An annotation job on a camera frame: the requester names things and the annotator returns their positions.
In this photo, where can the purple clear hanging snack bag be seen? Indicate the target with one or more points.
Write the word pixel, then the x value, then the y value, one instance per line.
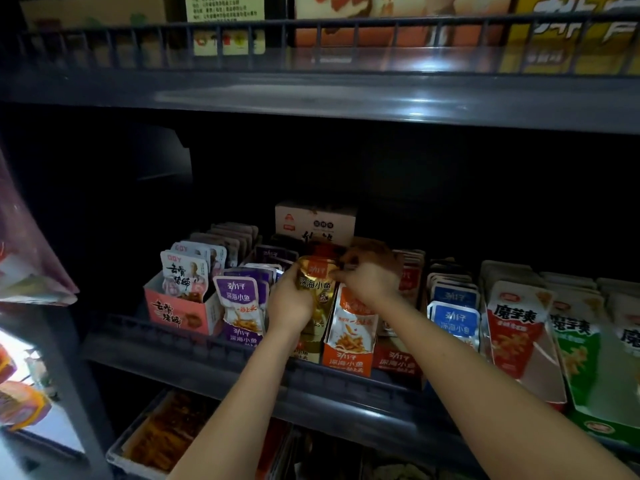
pixel 25 255

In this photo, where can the person's right forearm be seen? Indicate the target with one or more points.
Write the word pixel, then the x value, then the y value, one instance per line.
pixel 500 400

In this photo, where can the pile of red snack packets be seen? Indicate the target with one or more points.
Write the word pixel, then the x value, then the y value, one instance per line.
pixel 270 450

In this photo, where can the row of snack display cartons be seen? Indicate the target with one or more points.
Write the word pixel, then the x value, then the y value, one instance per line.
pixel 520 335

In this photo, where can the orange yellow printed carton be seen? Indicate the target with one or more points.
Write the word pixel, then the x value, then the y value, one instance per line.
pixel 570 15

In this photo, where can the person's left forearm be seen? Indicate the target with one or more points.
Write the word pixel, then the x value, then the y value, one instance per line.
pixel 240 415

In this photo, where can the person's left hand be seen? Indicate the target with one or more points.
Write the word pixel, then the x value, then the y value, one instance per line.
pixel 290 307

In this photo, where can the pink white display carton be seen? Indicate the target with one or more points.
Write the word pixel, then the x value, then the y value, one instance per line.
pixel 170 313

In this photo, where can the grey metal store shelf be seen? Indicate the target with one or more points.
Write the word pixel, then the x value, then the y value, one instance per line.
pixel 300 95

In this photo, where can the clear plastic tray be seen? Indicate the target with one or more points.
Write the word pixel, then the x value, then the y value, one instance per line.
pixel 115 457

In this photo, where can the person's right hand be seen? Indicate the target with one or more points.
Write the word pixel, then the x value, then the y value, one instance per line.
pixel 370 277

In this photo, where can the yellow label dark carton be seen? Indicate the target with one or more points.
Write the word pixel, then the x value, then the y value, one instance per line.
pixel 225 7

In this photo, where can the dark orange snack packs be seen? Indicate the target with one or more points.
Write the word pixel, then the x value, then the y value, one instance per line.
pixel 165 435

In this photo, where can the gold snack packet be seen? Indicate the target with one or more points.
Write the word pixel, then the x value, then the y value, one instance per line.
pixel 320 280

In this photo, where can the plain brown carton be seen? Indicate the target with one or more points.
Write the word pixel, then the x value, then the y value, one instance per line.
pixel 90 10

